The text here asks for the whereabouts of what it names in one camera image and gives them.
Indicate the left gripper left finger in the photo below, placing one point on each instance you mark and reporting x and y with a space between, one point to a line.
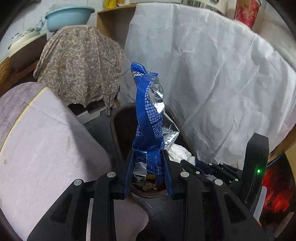
67 218

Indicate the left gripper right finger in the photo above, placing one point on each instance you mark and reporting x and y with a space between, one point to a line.
211 210

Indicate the blue foil snack wrapper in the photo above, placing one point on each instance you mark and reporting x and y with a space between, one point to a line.
155 131

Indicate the black trash bin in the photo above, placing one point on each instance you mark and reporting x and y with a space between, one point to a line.
123 128

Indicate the white sheet cover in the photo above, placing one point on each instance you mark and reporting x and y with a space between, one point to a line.
223 81

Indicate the floral patterned cloth cover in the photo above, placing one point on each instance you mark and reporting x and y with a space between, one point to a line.
81 65

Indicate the red paper cup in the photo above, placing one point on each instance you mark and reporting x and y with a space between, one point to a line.
246 12

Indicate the brown white rice cooker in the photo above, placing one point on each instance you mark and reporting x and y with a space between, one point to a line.
26 50

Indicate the light blue plastic basin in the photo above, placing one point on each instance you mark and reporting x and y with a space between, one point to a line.
68 16

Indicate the wooden shelf cabinet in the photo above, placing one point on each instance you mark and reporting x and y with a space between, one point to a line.
114 23

